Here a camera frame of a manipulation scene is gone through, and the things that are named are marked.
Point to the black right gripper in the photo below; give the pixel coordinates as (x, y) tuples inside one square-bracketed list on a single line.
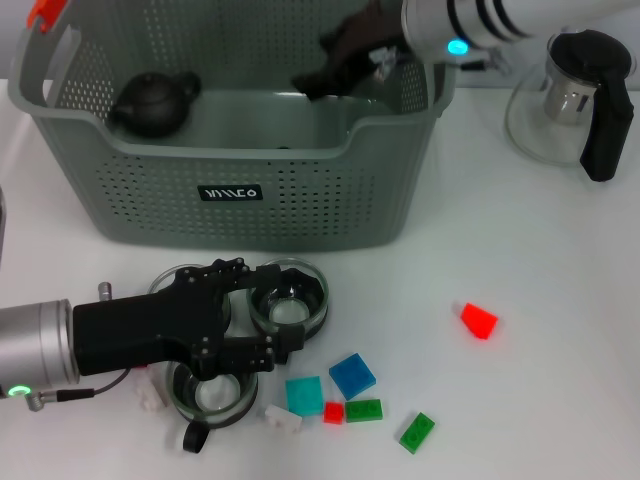
[(365, 45)]

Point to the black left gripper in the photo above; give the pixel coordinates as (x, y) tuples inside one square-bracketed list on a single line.
[(140, 327)]

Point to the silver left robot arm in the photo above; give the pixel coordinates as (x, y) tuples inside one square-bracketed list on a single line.
[(35, 345)]

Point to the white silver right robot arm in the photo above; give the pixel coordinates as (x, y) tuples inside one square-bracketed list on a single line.
[(500, 20)]

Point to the grey perforated plastic storage bin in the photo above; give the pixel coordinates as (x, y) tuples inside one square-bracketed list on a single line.
[(300, 200)]

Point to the cyan square toy brick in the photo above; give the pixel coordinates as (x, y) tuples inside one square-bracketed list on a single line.
[(303, 395)]

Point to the white toy brick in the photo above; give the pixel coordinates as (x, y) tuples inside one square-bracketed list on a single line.
[(150, 395), (281, 419)]

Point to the blue square toy brick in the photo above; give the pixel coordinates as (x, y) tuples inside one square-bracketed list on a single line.
[(351, 376)]

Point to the small red toy brick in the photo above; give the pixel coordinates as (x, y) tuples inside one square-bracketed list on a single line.
[(334, 413)]

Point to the silver plug on left gripper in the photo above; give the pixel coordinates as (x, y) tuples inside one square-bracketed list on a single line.
[(104, 291)]

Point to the green two-stud toy brick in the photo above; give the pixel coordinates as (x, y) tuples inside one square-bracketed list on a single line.
[(364, 410), (417, 433)]

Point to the dark clay teapot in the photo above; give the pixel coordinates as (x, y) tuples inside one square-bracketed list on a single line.
[(150, 105)]

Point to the red sloped toy brick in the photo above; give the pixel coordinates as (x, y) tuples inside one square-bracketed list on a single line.
[(477, 321)]

